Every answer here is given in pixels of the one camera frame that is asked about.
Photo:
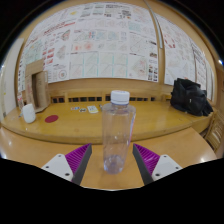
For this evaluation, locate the pen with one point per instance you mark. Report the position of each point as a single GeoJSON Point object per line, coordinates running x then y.
{"type": "Point", "coordinates": [100, 107]}

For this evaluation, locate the wooden chair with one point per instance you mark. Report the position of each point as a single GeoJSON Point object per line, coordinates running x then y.
{"type": "Point", "coordinates": [216, 133]}

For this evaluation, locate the narrow printed wall poster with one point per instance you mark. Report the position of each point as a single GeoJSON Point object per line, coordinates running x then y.
{"type": "Point", "coordinates": [183, 56]}

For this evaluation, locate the black bag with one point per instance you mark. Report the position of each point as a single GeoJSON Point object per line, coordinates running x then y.
{"type": "Point", "coordinates": [190, 96]}

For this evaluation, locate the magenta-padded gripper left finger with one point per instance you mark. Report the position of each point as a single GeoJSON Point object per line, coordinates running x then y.
{"type": "Point", "coordinates": [60, 165]}

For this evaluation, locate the white wall panel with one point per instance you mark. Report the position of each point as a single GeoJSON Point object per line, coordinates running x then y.
{"type": "Point", "coordinates": [10, 80]}

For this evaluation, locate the flat round red coaster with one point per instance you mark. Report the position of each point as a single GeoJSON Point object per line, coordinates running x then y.
{"type": "Point", "coordinates": [51, 118]}

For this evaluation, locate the large printed wall poster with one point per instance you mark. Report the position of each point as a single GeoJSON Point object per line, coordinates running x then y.
{"type": "Point", "coordinates": [100, 43]}

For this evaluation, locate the brown cardboard box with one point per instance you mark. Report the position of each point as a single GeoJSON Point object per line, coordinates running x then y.
{"type": "Point", "coordinates": [41, 88]}

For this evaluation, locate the small colourful sticker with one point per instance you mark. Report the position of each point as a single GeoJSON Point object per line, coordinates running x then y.
{"type": "Point", "coordinates": [75, 108]}
{"type": "Point", "coordinates": [82, 110]}

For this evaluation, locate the small white card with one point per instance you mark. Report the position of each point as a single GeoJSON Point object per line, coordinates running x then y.
{"type": "Point", "coordinates": [92, 109]}

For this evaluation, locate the white cup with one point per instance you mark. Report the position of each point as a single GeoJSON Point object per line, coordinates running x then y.
{"type": "Point", "coordinates": [28, 113]}

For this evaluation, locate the clear plastic bottle white cap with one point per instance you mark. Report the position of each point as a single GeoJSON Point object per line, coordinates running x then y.
{"type": "Point", "coordinates": [116, 133]}

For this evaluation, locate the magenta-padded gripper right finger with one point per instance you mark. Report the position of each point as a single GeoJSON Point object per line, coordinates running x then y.
{"type": "Point", "coordinates": [164, 165]}

